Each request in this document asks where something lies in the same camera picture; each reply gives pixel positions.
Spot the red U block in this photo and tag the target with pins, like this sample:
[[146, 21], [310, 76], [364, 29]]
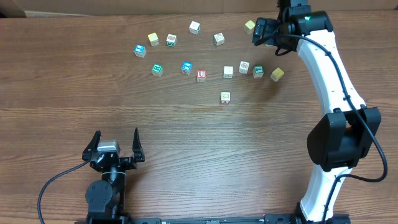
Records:
[[201, 75]]

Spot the blue block far left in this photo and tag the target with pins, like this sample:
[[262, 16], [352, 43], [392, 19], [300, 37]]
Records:
[[140, 50]]

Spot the plain white block centre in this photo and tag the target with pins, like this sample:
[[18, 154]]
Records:
[[228, 72]]

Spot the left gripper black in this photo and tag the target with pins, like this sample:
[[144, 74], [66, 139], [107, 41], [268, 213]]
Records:
[[129, 162]]

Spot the green T block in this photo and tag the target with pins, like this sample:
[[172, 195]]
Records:
[[258, 71]]

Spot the white block green side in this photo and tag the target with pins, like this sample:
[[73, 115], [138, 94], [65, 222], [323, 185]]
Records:
[[171, 40]]

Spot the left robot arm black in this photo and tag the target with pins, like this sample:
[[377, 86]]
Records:
[[106, 197]]

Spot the blue L block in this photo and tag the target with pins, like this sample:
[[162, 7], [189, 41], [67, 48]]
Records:
[[225, 97]]

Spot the white block top centre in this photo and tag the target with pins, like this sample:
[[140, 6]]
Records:
[[194, 27]]

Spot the white block red C side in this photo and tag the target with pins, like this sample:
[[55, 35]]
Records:
[[218, 39]]

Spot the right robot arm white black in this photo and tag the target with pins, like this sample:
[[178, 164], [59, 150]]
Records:
[[348, 126]]

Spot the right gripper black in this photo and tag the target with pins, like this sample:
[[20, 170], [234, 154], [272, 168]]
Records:
[[268, 27]]

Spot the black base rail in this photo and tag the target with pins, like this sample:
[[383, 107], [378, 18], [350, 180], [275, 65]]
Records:
[[214, 220]]

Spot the yellow 8 block top right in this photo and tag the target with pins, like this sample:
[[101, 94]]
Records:
[[249, 27]]

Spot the green R block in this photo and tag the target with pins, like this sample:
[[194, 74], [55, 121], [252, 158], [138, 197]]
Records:
[[157, 70]]

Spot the yellow block top left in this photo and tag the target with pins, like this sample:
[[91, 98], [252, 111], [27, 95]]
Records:
[[153, 39]]

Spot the white patterned block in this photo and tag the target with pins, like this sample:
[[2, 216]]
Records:
[[243, 67]]

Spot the blue block centre left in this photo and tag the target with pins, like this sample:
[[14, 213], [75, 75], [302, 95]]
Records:
[[186, 67]]

